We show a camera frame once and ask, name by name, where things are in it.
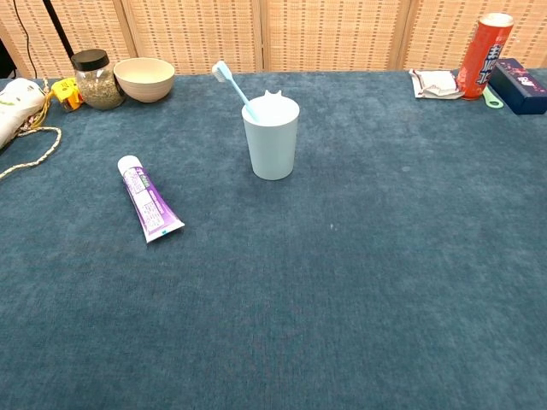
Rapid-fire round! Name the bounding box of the light blue toothbrush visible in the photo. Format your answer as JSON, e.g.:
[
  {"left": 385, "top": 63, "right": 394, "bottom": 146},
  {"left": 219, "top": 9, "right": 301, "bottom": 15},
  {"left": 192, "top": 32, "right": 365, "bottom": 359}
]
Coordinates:
[{"left": 212, "top": 60, "right": 261, "bottom": 123}]

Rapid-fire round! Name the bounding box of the purple white toothpaste tube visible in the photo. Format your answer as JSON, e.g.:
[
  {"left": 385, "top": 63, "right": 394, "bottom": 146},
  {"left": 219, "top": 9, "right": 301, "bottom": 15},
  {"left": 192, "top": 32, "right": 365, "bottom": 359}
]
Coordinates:
[{"left": 116, "top": 155, "right": 186, "bottom": 244}]

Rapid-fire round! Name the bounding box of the pale blue eared cup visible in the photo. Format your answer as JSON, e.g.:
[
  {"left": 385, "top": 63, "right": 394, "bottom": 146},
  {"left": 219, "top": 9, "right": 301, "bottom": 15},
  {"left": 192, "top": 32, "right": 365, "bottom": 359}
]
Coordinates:
[{"left": 240, "top": 90, "right": 300, "bottom": 181}]

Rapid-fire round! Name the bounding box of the blue table cloth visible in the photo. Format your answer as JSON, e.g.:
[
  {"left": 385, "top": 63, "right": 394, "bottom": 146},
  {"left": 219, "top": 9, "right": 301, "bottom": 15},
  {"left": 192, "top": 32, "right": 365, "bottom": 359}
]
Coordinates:
[{"left": 0, "top": 67, "right": 547, "bottom": 410}]

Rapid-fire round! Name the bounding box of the beige bowl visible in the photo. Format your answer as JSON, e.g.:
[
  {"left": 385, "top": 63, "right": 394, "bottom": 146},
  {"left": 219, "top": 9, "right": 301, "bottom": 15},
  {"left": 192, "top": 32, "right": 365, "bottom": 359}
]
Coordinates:
[{"left": 113, "top": 56, "right": 176, "bottom": 104}]

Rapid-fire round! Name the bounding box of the bamboo folding screen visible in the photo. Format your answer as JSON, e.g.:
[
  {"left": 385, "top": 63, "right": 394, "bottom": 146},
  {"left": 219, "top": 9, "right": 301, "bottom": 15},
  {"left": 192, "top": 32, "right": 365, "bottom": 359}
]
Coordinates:
[{"left": 0, "top": 0, "right": 547, "bottom": 80}]

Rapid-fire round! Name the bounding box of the white folded packet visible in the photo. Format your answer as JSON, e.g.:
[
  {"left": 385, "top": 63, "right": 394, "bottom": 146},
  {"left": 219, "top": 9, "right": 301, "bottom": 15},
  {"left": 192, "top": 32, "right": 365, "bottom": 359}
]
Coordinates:
[{"left": 409, "top": 68, "right": 466, "bottom": 101}]

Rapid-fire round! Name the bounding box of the glass jar black lid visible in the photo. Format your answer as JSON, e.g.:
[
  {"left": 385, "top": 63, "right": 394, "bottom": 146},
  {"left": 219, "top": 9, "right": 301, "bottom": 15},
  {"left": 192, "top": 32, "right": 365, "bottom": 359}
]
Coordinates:
[{"left": 70, "top": 49, "right": 126, "bottom": 111}]

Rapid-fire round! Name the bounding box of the yellow tape measure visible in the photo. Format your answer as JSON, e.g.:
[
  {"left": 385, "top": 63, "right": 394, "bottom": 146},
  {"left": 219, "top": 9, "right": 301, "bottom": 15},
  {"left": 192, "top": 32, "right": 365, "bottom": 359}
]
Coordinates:
[{"left": 50, "top": 77, "right": 85, "bottom": 114}]

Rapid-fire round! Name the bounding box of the red drink can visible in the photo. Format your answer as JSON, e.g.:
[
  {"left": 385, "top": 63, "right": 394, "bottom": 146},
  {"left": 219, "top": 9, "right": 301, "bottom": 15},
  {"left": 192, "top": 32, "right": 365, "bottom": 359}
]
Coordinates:
[{"left": 456, "top": 12, "right": 515, "bottom": 101}]

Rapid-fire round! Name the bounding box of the dark blue box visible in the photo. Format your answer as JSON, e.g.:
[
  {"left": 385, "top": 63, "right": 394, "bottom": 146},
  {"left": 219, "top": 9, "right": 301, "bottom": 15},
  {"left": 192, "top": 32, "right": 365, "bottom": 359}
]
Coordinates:
[{"left": 487, "top": 57, "right": 547, "bottom": 115}]

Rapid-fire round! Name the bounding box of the black tripod stand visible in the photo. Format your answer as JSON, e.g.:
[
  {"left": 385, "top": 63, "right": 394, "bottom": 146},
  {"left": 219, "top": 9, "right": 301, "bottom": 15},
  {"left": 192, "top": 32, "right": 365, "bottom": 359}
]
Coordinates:
[{"left": 41, "top": 0, "right": 76, "bottom": 59}]

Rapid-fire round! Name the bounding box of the braided beige rope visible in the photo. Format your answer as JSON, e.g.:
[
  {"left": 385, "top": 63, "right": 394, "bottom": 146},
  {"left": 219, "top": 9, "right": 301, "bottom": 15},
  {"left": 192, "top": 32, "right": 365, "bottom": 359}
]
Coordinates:
[{"left": 0, "top": 79, "right": 63, "bottom": 180}]

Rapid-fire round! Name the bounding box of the green ring opener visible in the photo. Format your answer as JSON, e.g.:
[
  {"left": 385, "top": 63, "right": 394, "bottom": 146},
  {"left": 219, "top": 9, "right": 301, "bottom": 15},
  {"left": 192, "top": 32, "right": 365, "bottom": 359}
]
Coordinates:
[{"left": 482, "top": 84, "right": 505, "bottom": 110}]

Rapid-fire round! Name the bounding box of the thin black cable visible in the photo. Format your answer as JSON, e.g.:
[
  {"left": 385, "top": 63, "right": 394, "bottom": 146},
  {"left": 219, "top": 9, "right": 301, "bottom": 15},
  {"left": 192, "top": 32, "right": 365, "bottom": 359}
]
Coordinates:
[{"left": 12, "top": 0, "right": 39, "bottom": 79}]

